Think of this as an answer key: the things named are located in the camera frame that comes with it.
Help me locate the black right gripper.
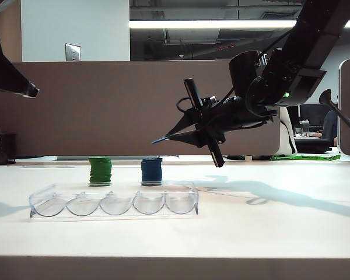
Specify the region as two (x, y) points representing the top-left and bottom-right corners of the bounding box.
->
(163, 78), (251, 169)

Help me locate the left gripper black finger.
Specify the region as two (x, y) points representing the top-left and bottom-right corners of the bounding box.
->
(0, 29), (40, 99)

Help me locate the blue poker chip stack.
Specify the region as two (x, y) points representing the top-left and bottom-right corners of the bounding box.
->
(141, 157), (163, 187)

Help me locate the green poker chip stack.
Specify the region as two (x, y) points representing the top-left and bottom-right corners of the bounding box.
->
(87, 156), (113, 187)

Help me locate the clear plastic chip tray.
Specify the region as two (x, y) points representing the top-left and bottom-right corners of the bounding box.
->
(28, 181), (200, 219)

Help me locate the wide brown desk partition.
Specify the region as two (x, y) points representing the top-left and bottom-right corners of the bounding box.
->
(0, 60), (282, 158)

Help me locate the white chair back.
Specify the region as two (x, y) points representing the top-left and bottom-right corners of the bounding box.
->
(278, 106), (298, 155)

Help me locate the black computer monitor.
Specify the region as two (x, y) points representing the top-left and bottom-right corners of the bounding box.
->
(299, 103), (338, 131)
(287, 104), (299, 129)

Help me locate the long ceiling light strip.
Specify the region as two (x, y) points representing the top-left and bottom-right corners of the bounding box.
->
(129, 19), (350, 29)

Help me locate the clear water bottle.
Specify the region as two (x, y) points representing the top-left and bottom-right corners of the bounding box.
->
(299, 120), (310, 138)

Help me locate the green tape strip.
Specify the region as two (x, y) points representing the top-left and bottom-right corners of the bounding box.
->
(269, 154), (341, 162)

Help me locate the dark background desk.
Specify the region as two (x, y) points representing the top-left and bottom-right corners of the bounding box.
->
(294, 138), (333, 154)

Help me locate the brown foreground ledge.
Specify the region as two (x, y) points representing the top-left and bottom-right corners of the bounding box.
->
(0, 255), (350, 280)

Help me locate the seated person in blue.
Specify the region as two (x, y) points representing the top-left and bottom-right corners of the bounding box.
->
(314, 110), (338, 145)

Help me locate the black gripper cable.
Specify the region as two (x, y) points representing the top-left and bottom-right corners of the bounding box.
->
(177, 97), (194, 114)

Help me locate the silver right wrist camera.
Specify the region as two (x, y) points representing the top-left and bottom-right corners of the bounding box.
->
(202, 96), (220, 109)

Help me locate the metal wall switch plate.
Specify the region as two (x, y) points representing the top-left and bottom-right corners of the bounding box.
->
(65, 43), (82, 62)

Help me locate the metal desk cable slot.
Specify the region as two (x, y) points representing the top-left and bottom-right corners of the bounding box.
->
(57, 156), (180, 162)

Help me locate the black long-handled utensil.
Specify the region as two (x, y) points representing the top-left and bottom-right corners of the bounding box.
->
(319, 89), (350, 134)

